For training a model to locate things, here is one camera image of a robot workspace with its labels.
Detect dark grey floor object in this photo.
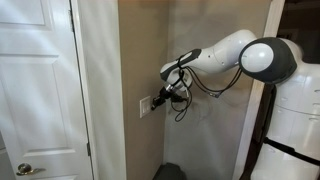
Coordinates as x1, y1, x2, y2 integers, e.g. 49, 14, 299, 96
152, 162, 188, 180

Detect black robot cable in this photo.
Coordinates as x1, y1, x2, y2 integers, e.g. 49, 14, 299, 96
170, 55, 243, 123

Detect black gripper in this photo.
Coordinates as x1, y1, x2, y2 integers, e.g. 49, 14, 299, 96
150, 85, 186, 112

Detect white door frame trim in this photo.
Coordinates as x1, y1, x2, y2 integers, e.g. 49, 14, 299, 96
231, 0, 286, 180

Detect black strap on robot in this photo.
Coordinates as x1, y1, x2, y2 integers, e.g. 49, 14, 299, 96
263, 136, 320, 167

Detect white wall light switch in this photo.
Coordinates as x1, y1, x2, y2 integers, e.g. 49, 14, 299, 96
139, 95, 153, 119

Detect white panel door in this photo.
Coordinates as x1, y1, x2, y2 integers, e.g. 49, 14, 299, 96
0, 0, 94, 180

